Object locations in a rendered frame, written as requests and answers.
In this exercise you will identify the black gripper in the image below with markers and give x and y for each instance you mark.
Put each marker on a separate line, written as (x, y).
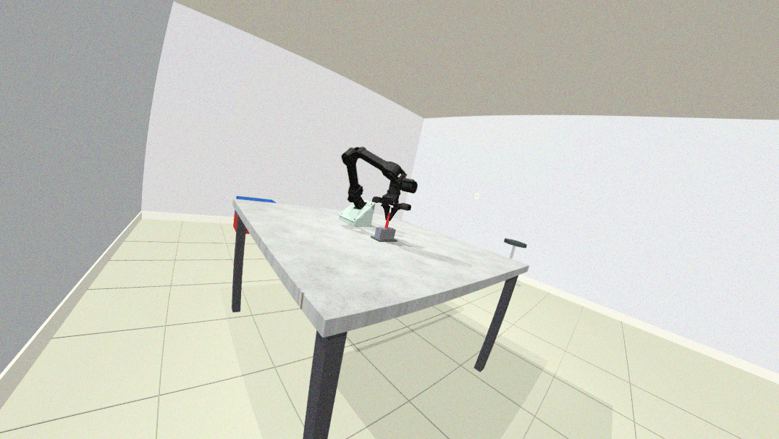
(396, 206)

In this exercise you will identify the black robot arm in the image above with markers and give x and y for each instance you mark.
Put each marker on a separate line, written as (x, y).
(390, 170)

